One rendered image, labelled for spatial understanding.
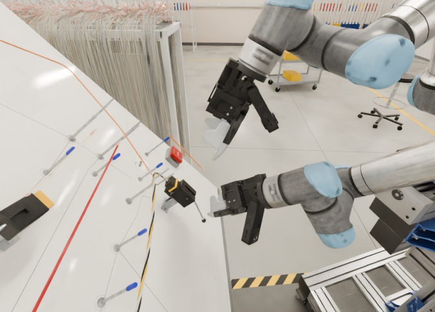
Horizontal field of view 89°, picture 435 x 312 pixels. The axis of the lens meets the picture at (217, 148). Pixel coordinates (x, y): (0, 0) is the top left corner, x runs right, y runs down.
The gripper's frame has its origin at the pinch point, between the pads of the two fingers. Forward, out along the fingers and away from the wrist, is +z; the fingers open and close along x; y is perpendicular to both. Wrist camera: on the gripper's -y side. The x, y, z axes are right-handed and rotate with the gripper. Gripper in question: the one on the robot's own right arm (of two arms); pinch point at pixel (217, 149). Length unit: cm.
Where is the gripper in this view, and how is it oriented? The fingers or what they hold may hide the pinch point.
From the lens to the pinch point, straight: 54.5
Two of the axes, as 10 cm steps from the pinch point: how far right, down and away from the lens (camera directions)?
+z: -4.5, 7.8, 4.3
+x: -0.1, 4.8, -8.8
